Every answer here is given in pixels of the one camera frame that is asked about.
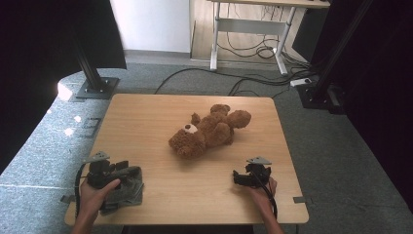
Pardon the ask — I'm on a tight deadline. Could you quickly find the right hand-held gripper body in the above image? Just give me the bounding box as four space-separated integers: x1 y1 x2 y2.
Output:
245 156 273 189

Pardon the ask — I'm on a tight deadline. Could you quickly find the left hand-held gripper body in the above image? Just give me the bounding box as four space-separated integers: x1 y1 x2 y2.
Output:
82 150 117 190

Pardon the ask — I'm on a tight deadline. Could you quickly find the grey knitted cloth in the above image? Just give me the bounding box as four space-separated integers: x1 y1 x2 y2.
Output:
99 165 145 216

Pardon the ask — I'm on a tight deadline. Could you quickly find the brown teddy bear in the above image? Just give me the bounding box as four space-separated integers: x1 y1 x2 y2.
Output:
168 103 252 160

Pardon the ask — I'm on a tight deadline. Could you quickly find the person's right hand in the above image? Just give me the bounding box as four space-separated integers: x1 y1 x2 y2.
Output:
249 176 278 210

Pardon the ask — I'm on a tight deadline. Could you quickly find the person's left hand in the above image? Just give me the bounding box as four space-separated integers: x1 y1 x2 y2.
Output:
78 178 122 215

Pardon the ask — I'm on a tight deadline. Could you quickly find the grey floor socket plate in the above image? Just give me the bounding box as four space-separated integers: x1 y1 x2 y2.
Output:
78 117 102 139

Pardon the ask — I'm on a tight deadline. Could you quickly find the black metal stand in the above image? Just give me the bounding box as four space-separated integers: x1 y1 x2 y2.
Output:
296 0 374 115
66 25 121 100

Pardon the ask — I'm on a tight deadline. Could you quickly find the white power strip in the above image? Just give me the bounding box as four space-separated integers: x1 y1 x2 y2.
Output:
289 77 313 88

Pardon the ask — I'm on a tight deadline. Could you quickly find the dark curtain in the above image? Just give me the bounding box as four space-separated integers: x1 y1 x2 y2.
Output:
0 0 128 175
291 0 413 214

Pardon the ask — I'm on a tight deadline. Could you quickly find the left hand-held gripper cable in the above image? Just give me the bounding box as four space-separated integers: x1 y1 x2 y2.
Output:
74 163 88 219

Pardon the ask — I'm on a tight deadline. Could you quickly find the grey table bracket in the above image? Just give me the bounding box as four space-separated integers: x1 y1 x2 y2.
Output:
292 195 315 205
59 194 77 205

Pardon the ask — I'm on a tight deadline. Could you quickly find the long black floor cable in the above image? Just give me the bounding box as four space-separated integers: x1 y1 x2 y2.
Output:
154 66 313 96

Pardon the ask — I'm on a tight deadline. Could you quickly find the black cable bundle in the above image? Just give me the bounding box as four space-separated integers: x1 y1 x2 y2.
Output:
216 30 284 60

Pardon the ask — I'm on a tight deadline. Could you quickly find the white desk frame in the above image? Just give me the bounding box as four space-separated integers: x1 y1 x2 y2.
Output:
207 0 331 77

